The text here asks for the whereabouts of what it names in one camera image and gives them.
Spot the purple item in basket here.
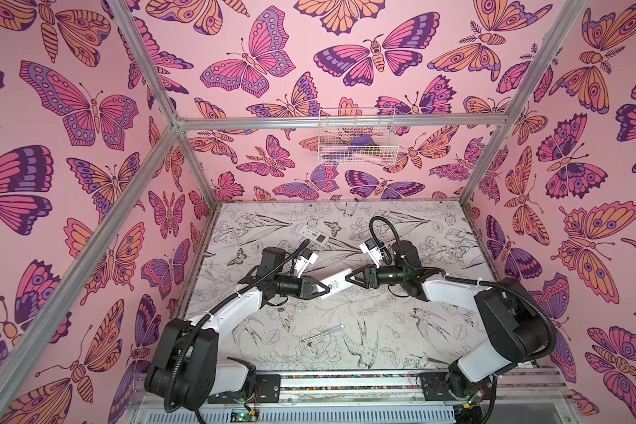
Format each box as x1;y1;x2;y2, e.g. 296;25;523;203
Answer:
349;134;376;149

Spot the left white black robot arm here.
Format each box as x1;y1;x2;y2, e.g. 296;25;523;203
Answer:
144;240;330;420

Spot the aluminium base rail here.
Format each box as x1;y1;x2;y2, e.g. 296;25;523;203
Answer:
124;369;573;424

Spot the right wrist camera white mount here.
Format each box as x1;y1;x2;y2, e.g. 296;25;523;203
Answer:
359;238;383;269

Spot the white wire basket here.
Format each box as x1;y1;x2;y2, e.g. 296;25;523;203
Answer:
316;109;399;167

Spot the left black corrugated cable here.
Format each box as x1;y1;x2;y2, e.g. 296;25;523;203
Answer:
163;239;311;413

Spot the clear handle screwdriver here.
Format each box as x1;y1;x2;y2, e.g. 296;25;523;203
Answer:
302;324;345;342

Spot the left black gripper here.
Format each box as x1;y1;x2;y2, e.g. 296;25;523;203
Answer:
271;276;329;302

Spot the black corrugated cable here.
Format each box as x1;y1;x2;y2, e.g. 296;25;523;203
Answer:
163;239;311;413
369;216;558;361

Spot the white remote control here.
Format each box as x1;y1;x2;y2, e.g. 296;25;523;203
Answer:
319;269;353;299

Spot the right black corrugated cable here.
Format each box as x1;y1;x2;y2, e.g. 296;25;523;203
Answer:
369;216;558;361

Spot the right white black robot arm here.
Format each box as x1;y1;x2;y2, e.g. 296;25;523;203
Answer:
344;240;557;391

